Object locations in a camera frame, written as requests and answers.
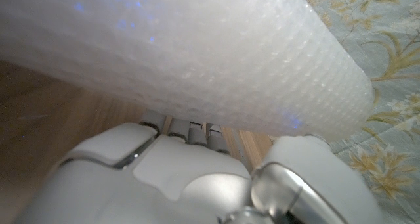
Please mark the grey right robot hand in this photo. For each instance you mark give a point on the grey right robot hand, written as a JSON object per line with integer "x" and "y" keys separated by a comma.
{"x": 180, "y": 184}

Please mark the clear bubble wrap roll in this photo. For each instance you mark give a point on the clear bubble wrap roll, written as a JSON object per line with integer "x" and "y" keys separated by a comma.
{"x": 197, "y": 53}

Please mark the floral printed backdrop cloth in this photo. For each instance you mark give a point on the floral printed backdrop cloth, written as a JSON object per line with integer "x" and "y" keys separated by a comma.
{"x": 393, "y": 119}

